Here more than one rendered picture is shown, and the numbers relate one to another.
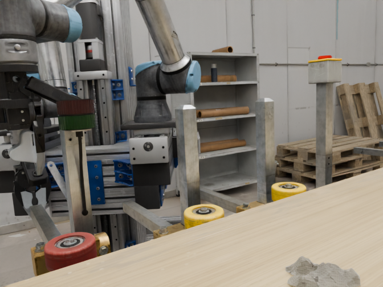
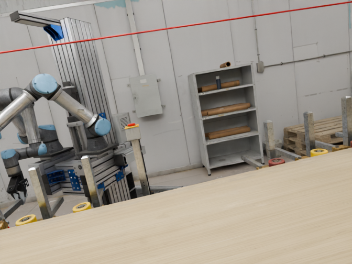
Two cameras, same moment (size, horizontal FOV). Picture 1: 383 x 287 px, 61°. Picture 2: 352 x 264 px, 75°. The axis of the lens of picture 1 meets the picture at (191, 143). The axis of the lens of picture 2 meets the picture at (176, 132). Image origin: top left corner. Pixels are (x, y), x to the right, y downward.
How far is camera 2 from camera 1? 1.14 m
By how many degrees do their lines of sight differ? 25
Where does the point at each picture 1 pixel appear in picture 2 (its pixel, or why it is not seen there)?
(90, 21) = not seen: hidden behind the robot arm
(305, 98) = (315, 86)
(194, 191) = (43, 205)
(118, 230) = not seen: hidden behind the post
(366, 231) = (38, 244)
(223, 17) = (229, 37)
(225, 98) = (235, 96)
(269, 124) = (86, 169)
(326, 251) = (7, 252)
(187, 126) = (32, 177)
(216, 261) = not seen: outside the picture
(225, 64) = (233, 72)
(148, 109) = (89, 144)
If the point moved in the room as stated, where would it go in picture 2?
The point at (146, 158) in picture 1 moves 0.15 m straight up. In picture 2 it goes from (80, 172) to (75, 151)
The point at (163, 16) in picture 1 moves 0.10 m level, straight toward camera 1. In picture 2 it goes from (67, 105) to (53, 107)
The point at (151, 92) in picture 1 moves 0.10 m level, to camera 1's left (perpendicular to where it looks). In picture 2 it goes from (89, 135) to (79, 136)
